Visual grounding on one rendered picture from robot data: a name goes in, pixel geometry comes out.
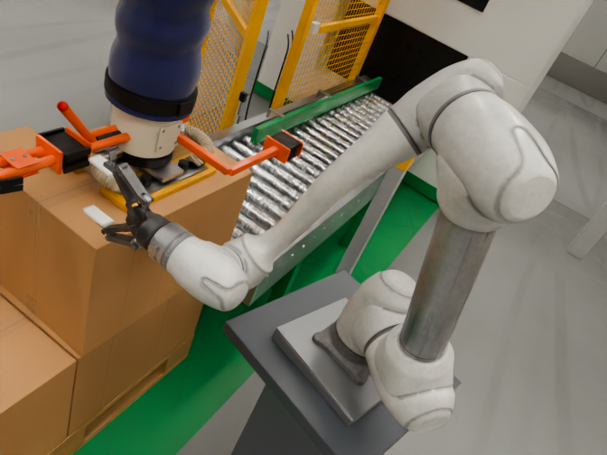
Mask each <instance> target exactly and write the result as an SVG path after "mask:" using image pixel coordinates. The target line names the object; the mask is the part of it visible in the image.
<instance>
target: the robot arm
mask: <svg viewBox="0 0 607 455"><path fill-rule="evenodd" d="M503 96H504V83H503V77H502V75H501V73H500V71H499V70H498V68H497V67H496V66H495V65H494V64H493V63H492V62H490V61H489V60H486V59H481V58H472V59H468V60H463V61H460V62H457V63H454V64H453V65H450V66H448V67H446V68H444V69H442V70H439V71H438V72H436V73H435V74H434V75H432V76H431V77H429V78H427V79H425V80H424V81H422V82H421V83H420V84H418V85H417V86H415V87H414V88H412V89H411V90H409V91H408V92H407V93H406V94H405V95H404V96H403V97H402V98H400V99H399V100H398V102H396V103H395V104H394V105H393V106H392V107H391V108H389V109H388V110H387V111H386V112H385V113H384V114H383V115H382V116H381V117H380V118H379V119H378V120H377V121H376V122H375V123H374V124H373V125H372V126H371V127H370V128H369V129H368V130H367V131H366V132H365V133H364V134H363V135H362V136H361V137H360V138H359V139H358V140H357V141H356V142H355V143H354V144H353V145H352V146H351V147H350V148H348V149H347V150H346V151H345V152H344V153H343V154H342V155H341V156H340V157H338V158H337V159H336V160H335V161H334V162H333V163H332V164H331V165H330V166H329V167H328V168H327V169H326V170H325V171H324V172H323V173H322V174H321V175H320V176H319V177H318V178H317V179H316V180H315V181H314V182H313V184H312V185H311V186H310V187H309V188H308V189H307V191H306V192H305V193H304V194H303V195H302V197H301V198H300V199H299V200H298V201H297V202H296V203H295V204H294V205H293V206H292V208H291V209H290V210H289V211H288V212H287V214H286V215H285V216H284V217H283V218H282V219H281V220H280V221H279V222H278V223H277V224H276V225H274V226H273V227H271V228H270V229H268V231H266V232H264V233H262V234H260V235H251V234H249V233H246V234H245V235H243V236H241V237H238V238H235V239H233V240H230V241H229V242H226V243H224V244H223V246H219V245H216V244H214V243H212V242H210V241H203V240H201V239H198V238H197V237H196V236H195V235H193V233H190V232H189V231H188V230H186V229H185V228H184V227H182V226H181V225H180V224H178V223H176V222H170V221H169V220H168V219H166V218H165V217H163V216H162V215H160V214H156V213H153V212H152V211H151V210H150V208H149V206H150V203H151V202H153V201H154V197H153V196H152V195H151V194H149V193H148V192H147V191H146V189H145V187H144V186H143V184H142V183H141V182H140V180H139V179H138V178H137V177H136V175H135V173H134V172H133V170H132V169H131V167H130V166H129V164H128V163H127V162H125V163H122V164H119V165H116V164H114V163H113V162H111V161H108V160H107V159H105V158H104V157H102V156H101V155H100V154H99V155H96V156H93V157H90V158H89V162H91V163H92V164H93V165H95V166H96V167H97V168H99V169H100V170H101V171H102V172H103V173H105V174H106V175H107V176H109V177H110V178H113V177H114V178H115V180H116V182H117V185H118V187H119V189H120V191H121V193H122V195H123V197H124V199H125V201H126V208H127V213H126V214H127V217H126V223H122V224H114V222H115V221H114V220H113V219H112V218H110V217H109V216H108V215H106V214H105V213H104V212H103V211H101V210H100V209H98V208H97V207H96V206H95V205H91V206H88V207H86V208H84V209H82V211H83V212H84V213H86V214H87V215H88V216H89V217H91V218H92V219H93V220H95V221H96V223H97V224H98V225H100V226H101V227H102V228H103V229H101V233H102V234H103V235H105V234H107V235H106V236H105V239H106V240H107V241H109V242H113V243H117V244H120V245H124V246H129V247H131V248H132V249H134V250H137V249H139V248H141V247H143V248H144V249H146V250H147V254H148V255H149V256H150V257H151V258H152V259H153V260H154V261H155V262H156V263H157V264H159V265H160V266H161V267H162V268H163V269H164V270H166V271H167V272H169V273H170V274H171V276H172V277H173V279H174V281H175V282H177V283H178V284H179V285H180V286H181V287H182V288H183V289H184V290H185V291H186V292H187V293H189V294H190V295H191V296H193V297H194V298H195V299H197V300H198V301H200V302H202V303H204V304H206V305H208V306H210V307H211V308H213V309H216V310H219V311H231V310H233V309H235V308H236V307H237V306H238V305H240V304H241V302H242V301H243V300H244V299H245V297H246V296H247V293H248V290H250V289H252V288H254V287H256V286H257V285H258V284H260V283H261V282H262V281H263V279H264V278H265V277H266V276H267V275H268V274H269V273H270V272H271V271H272V270H273V262H274V261H275V259H276V257H277V256H278V255H280V254H281V253H282V252H283V251H284V250H285V249H286V248H288V247H289V246H290V245H291V244H292V243H293V242H294V241H295V240H296V239H297V238H298V237H299V236H301V235H302V234H303V233H304V232H305V231H306V230H307V229H308V228H309V227H310V226H311V225H313V224H314V223H315V222H316V221H317V220H318V219H319V218H320V217H321V216H322V215H323V214H324V213H326V212H327V211H328V210H329V209H330V208H331V207H332V206H333V205H334V204H335V203H337V202H338V201H339V200H340V199H341V198H342V197H343V196H345V195H346V194H347V193H348V192H350V191H351V190H353V189H354V188H355V187H357V186H358V185H360V184H361V183H362V182H364V181H366V180H368V179H370V178H371V177H373V176H375V175H377V174H379V173H381V172H384V171H386V170H388V169H390V168H392V167H394V166H396V165H398V164H400V163H403V162H406V161H408V160H411V159H413V158H415V157H417V156H418V155H420V154H421V153H424V152H426V151H428V150H430V149H433V150H434V151H435V153H436V154H437V156H436V176H437V192H436V198H437V202H438V204H439V207H440V212H439V215H438V218H437V220H436V223H435V226H434V231H433V234H432V237H431V240H430V243H429V246H428V248H427V251H426V254H425V259H424V262H423V264H422V268H421V271H420V274H419V276H418V279H417V282H415V281H414V280H413V279H412V278H411V277H410V276H408V275H407V274H405V273H403V272H400V271H398V270H387V271H383V272H378V273H376V274H373V275H372V276H371V277H370V278H368V279H367V280H366V281H365V282H364V283H362V284H361V285H360V287H359V288H358V289H357V290H356V291H355V293H354V294H352V296H351V297H350V299H349V301H348V302H347V304H346V305H345V307H344V308H343V310H342V312H341V315H340V317H339V318H338V319H337V320H336V321H335V322H334V323H332V324H331V325H330V326H328V327H327V328H325V329H324V330H322V331H318V332H315V333H314V334H313V336H312V340H313V342H314V343H315V344H316V345H318V346H319V347H321V348H322V349H323V350H324V351H326V352H327V353H328V354H329V355H330V356H331V357H332V358H333V359H334V360H335V361H336V362H337V363H338V364H339V365H340V366H341V367H342V368H343V369H344V370H345V371H346V372H347V373H348V374H349V375H350V376H351V378H352V379H353V381H354V382H355V384H357V385H364V384H365V383H366V381H367V378H368V376H369V375H371V376H372V379H373V382H374V384H375V387H376V388H377V390H378V394H379V396H380V398H381V400H382V402H383V404H384V405H385V407H386V409H387V411H388V412H389V414H390V415H391V416H392V417H393V418H394V420H395V421H396V422H397V423H398V424H400V425H401V426H402V427H403V428H405V429H407V430H409V431H411V432H416V433H420V432H429V431H431V430H434V429H436V428H439V427H441V426H442V425H444V424H445V423H447V422H448V421H449V419H450V416H451V414H452V413H453V408H454V400H455V393H454V391H453V387H452V385H453V362H454V352H453V347H452V345H451V343H450V339H451V336H452V335H453V331H454V329H455V327H456V324H457V322H458V320H459V318H460V316H461V314H462V310H463V308H464V306H465V303H466V302H467V300H468V297H469V295H470V293H471V290H472V287H473V286H474V283H475V281H476V279H477V276H478V274H479V272H480V270H481V267H482V264H483V262H484V260H485V258H486V255H487V254H488V252H489V249H490V246H491V243H492V241H493V239H494V237H495V235H496V233H497V231H498V229H499V228H502V227H504V226H505V225H507V224H518V223H522V222H525V221H528V220H530V219H532V218H533V217H535V216H537V215H538V214H539V213H541V212H542V211H543V210H544V209H545V208H546V207H547V206H548V205H549V204H550V202H551V201H552V199H553V198H554V196H555V195H556V191H557V188H558V183H559V176H558V171H557V167H556V162H555V158H554V156H553V154H552V152H551V150H550V148H549V146H548V145H547V143H546V141H545V140H544V138H543V137H542V136H541V134H540V133H539V132H538V131H537V130H536V128H535V127H534V126H532V125H531V124H530V123H529V122H528V121H527V119H526V118H525V117H523V116H522V115H521V114H520V113H519V112H518V111H517V109H515V108H514V107H513V106H512V105H511V104H509V103H508V102H506V101H504V100H503ZM119 175H120V176H119ZM134 203H137V204H138V206H134V207H132V204H134ZM112 224H114V225H112ZM117 232H131V233H132V234H133V237H132V236H129V235H125V234H121V233H117Z"/></svg>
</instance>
